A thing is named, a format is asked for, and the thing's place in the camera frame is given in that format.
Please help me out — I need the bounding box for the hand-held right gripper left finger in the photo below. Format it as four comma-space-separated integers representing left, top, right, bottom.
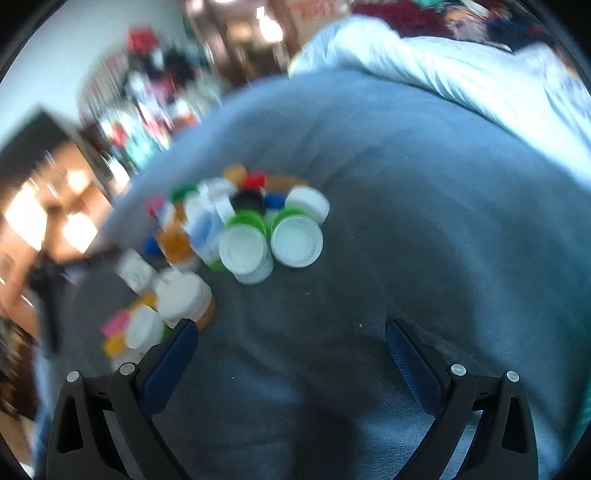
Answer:
46, 318, 200, 480

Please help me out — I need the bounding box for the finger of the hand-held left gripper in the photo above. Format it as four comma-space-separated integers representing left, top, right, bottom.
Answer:
60, 247, 125, 278

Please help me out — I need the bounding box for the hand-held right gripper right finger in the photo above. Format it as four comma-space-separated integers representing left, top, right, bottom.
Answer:
385, 318, 539, 480

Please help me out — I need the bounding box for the pile of mixed bottle caps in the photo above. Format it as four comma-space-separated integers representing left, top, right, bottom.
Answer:
102, 164, 331, 370

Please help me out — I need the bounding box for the wooden dresser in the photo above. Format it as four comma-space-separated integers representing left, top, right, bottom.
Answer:
0, 143, 116, 324

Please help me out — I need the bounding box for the black flat television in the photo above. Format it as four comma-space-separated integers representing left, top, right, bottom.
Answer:
0, 107, 79, 185

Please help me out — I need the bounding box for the cluttered side table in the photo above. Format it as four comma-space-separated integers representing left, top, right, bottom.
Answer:
78, 28, 222, 160

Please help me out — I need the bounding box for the white duvet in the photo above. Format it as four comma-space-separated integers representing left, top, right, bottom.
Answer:
288, 14, 591, 195

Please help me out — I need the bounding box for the dark red fuzzy blanket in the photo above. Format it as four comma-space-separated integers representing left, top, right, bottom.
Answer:
351, 0, 455, 38

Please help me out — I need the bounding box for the pile of colourful clothes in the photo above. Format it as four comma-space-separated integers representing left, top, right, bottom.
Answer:
443, 0, 555, 51

